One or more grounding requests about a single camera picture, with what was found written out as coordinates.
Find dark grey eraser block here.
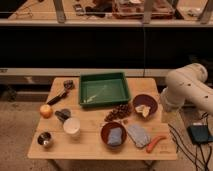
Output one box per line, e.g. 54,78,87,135
55,109,71,122

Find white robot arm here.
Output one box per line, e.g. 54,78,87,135
160,63,213,116

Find white paper cup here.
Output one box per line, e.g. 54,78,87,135
63,117,80,137

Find small metal cup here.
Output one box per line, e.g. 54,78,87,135
37,132,53,148

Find green plastic tray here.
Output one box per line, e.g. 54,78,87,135
79,72,131,108

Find brown pine cone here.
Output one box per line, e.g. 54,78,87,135
105,104,131,122

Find maroon bowl with food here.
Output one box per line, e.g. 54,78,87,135
132,94,158,119

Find cream food piece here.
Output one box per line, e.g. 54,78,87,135
135,105,150,118

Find maroon bowl with sponge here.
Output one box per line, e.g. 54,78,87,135
100,122,127,148

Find blue grey sponge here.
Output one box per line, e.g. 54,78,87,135
107,127,122,146

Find grey folded cloth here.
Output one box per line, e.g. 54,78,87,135
127,124,151,148

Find wooden table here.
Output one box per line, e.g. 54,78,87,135
28,77,177,161

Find orange apple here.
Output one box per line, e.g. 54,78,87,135
39,104,53,119

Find orange carrot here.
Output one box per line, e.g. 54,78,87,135
146,135,167,153

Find black box on floor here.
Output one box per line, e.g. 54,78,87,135
187,125,213,144

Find black handled kitchen tool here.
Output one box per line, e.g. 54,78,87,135
47,80,74,105

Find black floor cables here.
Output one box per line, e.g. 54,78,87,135
168,113,213,171

